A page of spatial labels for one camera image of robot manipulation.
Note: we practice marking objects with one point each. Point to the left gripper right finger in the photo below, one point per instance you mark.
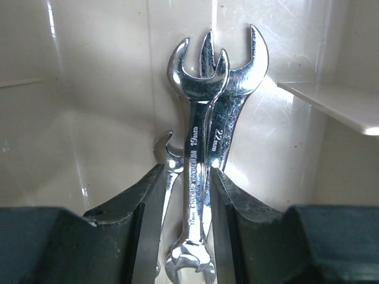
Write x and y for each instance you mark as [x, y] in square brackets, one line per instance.
[255, 243]

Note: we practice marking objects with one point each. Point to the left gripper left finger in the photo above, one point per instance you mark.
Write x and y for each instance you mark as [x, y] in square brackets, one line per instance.
[115, 242]

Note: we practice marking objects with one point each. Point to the small silver wrench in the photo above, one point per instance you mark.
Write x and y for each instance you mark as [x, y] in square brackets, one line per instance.
[172, 159]

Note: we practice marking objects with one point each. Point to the brown translucent toolbox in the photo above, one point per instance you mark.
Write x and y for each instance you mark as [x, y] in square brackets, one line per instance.
[85, 95]

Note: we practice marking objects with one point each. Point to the large silver wrench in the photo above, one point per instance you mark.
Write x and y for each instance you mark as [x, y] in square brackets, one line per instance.
[243, 81]

